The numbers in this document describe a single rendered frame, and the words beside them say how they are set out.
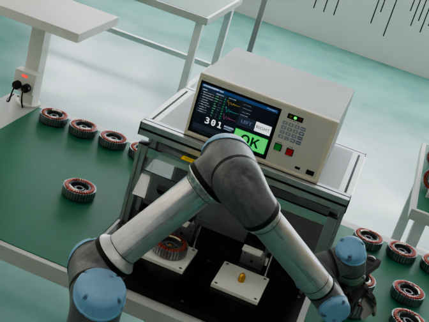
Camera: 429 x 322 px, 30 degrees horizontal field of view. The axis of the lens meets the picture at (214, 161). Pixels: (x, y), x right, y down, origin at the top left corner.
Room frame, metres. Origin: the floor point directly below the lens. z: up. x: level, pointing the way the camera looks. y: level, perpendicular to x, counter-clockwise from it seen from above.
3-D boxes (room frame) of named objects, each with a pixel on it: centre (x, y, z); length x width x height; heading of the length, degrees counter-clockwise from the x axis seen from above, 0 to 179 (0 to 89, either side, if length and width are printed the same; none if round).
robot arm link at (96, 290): (1.49, 0.16, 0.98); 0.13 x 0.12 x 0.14; 18
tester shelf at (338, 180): (2.43, -0.12, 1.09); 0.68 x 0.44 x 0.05; 80
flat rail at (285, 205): (2.21, -0.08, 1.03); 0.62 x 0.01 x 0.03; 80
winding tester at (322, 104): (2.43, -0.13, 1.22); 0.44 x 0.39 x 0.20; 80
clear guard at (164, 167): (2.14, 0.05, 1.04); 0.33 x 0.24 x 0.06; 170
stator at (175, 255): (2.14, 0.06, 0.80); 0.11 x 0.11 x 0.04
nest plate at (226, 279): (2.09, -0.18, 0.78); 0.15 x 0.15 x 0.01; 80
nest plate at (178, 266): (2.14, 0.06, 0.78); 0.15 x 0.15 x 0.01; 80
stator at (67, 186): (2.37, 0.41, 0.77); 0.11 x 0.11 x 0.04
